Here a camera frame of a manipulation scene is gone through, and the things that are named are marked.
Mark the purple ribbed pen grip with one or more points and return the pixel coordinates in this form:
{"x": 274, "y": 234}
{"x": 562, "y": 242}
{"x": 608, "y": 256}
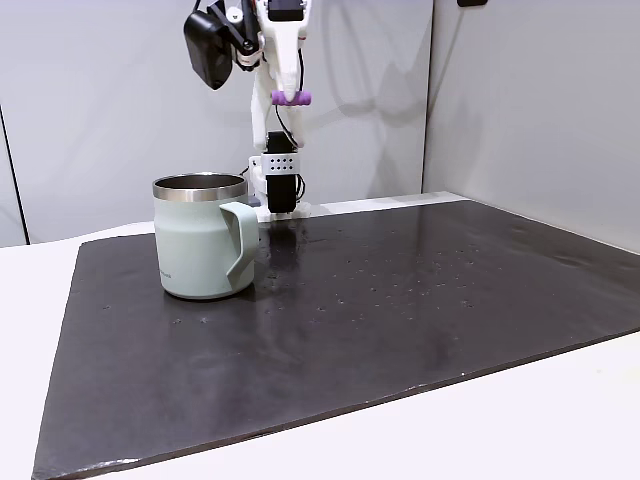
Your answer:
{"x": 301, "y": 99}

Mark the pale green steel mug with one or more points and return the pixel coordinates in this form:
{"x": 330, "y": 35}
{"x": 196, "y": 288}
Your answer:
{"x": 195, "y": 240}

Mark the black table mat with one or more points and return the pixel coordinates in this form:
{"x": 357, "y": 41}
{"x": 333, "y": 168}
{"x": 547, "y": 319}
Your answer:
{"x": 350, "y": 325}

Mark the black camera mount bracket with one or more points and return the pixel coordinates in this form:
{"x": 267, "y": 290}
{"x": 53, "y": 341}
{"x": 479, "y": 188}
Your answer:
{"x": 245, "y": 35}

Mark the black camera box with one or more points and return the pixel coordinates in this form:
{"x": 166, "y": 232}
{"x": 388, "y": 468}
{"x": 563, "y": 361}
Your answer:
{"x": 207, "y": 47}

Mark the black wall fixture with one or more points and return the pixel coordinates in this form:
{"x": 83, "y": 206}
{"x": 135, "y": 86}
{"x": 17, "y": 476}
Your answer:
{"x": 472, "y": 2}

